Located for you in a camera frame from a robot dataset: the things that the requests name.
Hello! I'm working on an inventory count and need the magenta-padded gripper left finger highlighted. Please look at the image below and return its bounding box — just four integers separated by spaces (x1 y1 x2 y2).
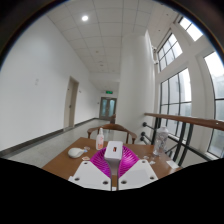
68 146 114 192

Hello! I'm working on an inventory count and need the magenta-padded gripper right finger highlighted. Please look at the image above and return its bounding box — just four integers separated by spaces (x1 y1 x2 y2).
118 145 159 191

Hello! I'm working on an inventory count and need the white block charger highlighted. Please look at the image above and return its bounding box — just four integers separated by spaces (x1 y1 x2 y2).
103 140 124 177

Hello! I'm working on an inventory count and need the white computer mouse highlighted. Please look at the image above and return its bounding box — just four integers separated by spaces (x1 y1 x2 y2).
67 147 85 159

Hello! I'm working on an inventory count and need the sanitizer bottle with red label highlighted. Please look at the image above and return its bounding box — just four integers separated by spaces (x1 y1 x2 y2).
95 127 105 151

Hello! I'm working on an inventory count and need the clear plastic drink bottle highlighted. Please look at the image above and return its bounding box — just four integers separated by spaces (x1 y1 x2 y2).
152 126 170 157

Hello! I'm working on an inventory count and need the brown wooden chair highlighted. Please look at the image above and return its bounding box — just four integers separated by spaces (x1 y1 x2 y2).
87 123 138 145

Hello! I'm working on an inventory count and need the grey glazed double door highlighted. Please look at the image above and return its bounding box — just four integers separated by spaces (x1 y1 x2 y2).
99 96 118 121

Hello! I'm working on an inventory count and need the wooden handrail with black posts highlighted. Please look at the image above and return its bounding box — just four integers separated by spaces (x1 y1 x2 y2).
139 112 224 168

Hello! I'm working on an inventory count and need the beige single door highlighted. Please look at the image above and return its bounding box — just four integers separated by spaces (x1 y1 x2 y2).
63 76 80 130

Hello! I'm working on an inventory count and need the tall black-framed window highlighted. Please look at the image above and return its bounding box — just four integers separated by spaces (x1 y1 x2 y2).
159 68 193 136

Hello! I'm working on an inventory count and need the wide bright window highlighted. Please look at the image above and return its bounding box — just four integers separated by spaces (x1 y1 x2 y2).
203 51 224 158

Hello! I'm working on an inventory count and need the small high window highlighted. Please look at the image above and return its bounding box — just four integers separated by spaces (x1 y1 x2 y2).
156 32 184 73

